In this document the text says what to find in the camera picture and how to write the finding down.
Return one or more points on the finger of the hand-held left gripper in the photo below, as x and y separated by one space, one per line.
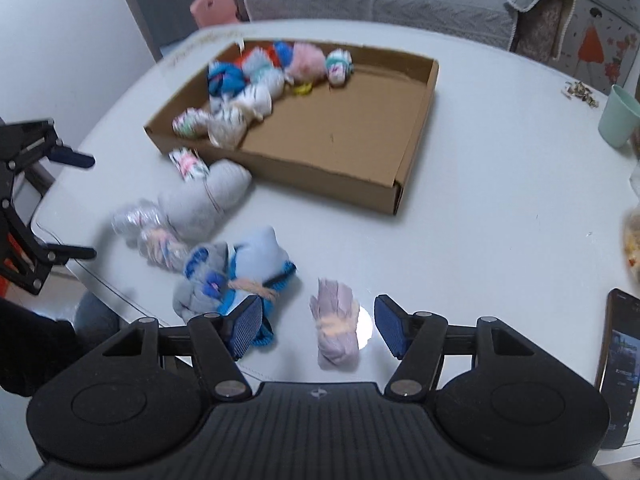
70 253
75 159

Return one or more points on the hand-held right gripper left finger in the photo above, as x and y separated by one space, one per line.
245 327

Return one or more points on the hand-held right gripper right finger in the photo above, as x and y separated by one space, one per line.
390 325

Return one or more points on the lilac sock bundle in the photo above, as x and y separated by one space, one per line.
335 345

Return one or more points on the grey blue sock bundle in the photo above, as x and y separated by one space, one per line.
200 285

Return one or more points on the light blue sock bundle tan band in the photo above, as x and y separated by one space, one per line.
255 260

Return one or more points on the silver plastic-wrapped bundle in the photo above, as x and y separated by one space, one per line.
145 230

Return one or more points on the white green sock bundle pink band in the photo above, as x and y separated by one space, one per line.
187 164

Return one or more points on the small white green sock bundle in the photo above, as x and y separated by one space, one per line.
187 122

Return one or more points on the blue sock bundle pink band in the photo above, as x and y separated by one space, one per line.
225 77

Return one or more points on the clear plastic-wrapped sock bundle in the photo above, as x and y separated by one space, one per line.
260 95

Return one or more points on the brown cardboard box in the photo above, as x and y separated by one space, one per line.
340 135

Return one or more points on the yellow band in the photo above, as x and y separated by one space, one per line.
302 90

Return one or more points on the pink fluffy ball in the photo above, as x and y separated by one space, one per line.
305 62

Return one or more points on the white purple sock bundle green band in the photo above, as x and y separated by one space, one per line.
339 67

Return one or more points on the person's left forearm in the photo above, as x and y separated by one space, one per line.
30 350

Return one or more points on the person's leg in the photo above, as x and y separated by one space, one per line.
95 315

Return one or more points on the grey door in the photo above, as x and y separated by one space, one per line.
150 0

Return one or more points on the pink plastic chair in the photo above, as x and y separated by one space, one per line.
212 7

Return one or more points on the black smartphone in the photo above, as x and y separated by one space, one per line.
620 370

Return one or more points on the bag of snacks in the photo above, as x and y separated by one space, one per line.
634 250

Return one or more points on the dried scraps pile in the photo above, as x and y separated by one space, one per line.
580 91

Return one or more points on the green cup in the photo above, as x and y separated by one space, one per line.
617 120

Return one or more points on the grey sofa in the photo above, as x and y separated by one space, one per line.
400 5

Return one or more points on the wall poster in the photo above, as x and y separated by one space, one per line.
595 45

